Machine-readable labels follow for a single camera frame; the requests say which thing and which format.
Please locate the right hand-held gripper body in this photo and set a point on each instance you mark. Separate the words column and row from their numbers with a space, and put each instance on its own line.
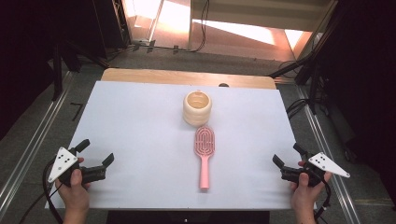
column 327, row 165

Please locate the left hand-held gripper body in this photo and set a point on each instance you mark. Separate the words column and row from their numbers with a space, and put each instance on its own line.
column 62, row 161

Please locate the pink hairbrush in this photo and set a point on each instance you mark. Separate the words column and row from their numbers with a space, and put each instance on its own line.
column 204, row 168

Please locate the beige ribbed cup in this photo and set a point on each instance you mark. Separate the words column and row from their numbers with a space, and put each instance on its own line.
column 197, row 116

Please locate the person's left hand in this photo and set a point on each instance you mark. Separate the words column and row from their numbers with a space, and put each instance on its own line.
column 74, row 194

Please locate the person's right hand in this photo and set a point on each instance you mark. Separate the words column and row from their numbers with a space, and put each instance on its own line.
column 305, row 196

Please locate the white table cover board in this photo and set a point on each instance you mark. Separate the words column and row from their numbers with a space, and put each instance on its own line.
column 140, row 140

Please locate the black metal stand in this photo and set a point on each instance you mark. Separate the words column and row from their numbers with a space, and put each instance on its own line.
column 313, row 81
column 57, row 68

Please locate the wooden table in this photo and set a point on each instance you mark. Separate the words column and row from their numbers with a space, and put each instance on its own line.
column 155, row 76

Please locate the aluminium floor rail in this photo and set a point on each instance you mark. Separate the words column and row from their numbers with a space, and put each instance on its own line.
column 323, row 149
column 28, row 152

